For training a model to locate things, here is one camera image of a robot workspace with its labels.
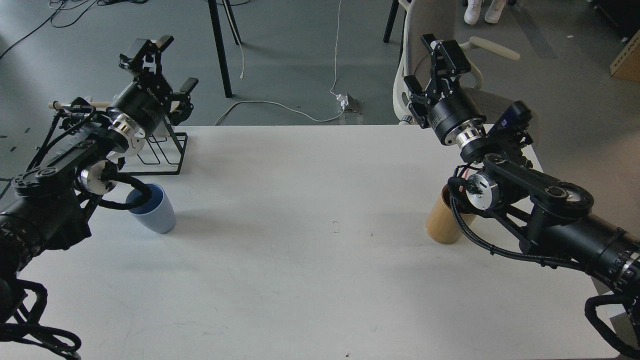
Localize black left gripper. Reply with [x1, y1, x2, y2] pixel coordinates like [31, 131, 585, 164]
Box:
[106, 35, 199, 139]

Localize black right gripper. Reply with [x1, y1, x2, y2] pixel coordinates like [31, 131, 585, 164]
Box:
[403, 34, 487, 147]

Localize light blue cup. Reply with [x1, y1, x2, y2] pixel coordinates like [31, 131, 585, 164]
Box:
[128, 183, 176, 234]

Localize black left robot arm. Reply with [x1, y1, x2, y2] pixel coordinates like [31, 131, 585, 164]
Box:
[0, 35, 198, 360]

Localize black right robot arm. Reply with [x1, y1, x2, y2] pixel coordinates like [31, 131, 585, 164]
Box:
[404, 34, 640, 359]

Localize grey office chair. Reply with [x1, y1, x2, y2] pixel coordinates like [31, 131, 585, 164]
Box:
[391, 0, 526, 147]

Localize white shoes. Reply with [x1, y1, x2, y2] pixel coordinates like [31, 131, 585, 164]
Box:
[463, 0, 509, 25]

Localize black table leg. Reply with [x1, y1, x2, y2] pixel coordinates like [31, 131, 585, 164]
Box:
[206, 0, 242, 99]

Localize bamboo cylinder holder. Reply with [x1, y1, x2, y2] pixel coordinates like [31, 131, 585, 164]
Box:
[425, 185, 463, 245]

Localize cardboard box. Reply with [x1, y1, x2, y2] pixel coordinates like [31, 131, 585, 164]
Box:
[609, 41, 640, 83]

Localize white cable on floor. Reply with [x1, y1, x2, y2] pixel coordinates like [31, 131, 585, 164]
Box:
[214, 0, 347, 127]

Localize black wire cup rack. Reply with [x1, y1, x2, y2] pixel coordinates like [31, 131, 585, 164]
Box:
[48, 98, 189, 176]

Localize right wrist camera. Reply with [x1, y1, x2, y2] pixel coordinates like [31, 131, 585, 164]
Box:
[488, 100, 533, 135]

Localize black floor cables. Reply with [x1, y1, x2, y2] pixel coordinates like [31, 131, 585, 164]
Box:
[0, 0, 151, 60]

